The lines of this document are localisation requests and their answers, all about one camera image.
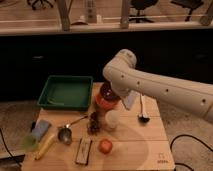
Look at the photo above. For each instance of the dark brown bowl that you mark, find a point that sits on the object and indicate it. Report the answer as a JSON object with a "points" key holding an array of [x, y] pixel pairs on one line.
{"points": [[107, 92]]}

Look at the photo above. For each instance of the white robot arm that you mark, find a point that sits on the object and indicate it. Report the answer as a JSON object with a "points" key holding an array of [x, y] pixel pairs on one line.
{"points": [[191, 96]]}

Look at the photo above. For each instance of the green plastic tray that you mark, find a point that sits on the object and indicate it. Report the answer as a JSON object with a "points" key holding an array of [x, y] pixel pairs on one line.
{"points": [[63, 92]]}

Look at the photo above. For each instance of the orange bowl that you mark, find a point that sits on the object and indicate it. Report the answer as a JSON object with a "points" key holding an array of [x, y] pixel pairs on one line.
{"points": [[104, 104]]}

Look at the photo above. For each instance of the blue folded cloth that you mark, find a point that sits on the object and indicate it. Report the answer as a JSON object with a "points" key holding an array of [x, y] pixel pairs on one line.
{"points": [[129, 100]]}

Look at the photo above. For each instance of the white cup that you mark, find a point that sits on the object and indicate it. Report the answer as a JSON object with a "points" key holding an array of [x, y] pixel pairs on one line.
{"points": [[112, 119]]}

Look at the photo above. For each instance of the bunch of dark grapes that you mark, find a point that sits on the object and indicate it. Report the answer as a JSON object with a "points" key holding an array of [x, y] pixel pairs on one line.
{"points": [[93, 126]]}

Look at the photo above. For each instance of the orange tomato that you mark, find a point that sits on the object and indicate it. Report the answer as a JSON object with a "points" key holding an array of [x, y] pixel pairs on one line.
{"points": [[105, 146]]}

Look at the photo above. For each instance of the metal ladle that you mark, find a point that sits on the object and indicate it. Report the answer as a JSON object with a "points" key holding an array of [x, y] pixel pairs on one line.
{"points": [[65, 133]]}

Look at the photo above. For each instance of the black rectangular box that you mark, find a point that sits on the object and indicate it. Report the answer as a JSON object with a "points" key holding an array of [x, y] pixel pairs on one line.
{"points": [[82, 156]]}

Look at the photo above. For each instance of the blue sponge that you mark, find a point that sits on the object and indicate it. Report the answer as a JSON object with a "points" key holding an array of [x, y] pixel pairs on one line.
{"points": [[40, 129]]}

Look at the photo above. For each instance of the black office chair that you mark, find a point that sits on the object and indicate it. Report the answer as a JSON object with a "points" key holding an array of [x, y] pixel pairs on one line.
{"points": [[141, 5], [40, 4], [191, 5]]}

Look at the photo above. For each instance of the green plastic cup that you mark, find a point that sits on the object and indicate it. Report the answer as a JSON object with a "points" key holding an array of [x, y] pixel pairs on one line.
{"points": [[29, 143]]}

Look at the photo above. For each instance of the black office chair left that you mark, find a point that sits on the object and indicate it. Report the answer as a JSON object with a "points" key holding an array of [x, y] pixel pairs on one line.
{"points": [[40, 4]]}

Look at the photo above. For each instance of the black office chair right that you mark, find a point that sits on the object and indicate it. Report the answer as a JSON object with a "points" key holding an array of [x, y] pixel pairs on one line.
{"points": [[191, 5]]}

